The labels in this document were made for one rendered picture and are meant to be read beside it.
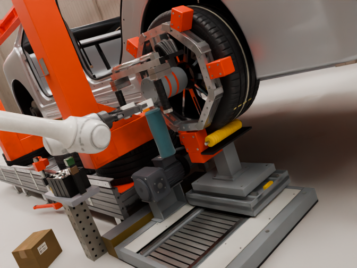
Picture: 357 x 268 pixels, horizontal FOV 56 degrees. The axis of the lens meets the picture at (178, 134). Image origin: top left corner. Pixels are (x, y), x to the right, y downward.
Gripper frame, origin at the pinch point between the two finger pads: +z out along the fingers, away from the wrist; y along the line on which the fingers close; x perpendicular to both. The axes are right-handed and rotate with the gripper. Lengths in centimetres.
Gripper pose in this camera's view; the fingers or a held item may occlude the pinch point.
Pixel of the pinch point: (140, 104)
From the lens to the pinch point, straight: 139.6
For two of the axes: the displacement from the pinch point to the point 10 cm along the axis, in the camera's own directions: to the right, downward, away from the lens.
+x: -3.2, -9.2, -2.3
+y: 6.3, -0.3, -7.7
